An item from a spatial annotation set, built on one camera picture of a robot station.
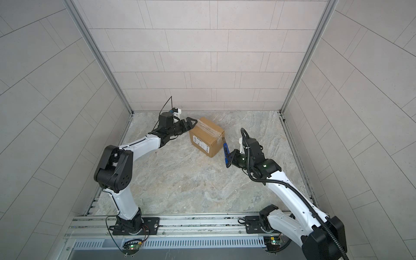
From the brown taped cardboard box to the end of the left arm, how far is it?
0.11 ft

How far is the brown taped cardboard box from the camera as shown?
863mm

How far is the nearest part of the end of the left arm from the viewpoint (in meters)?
0.72
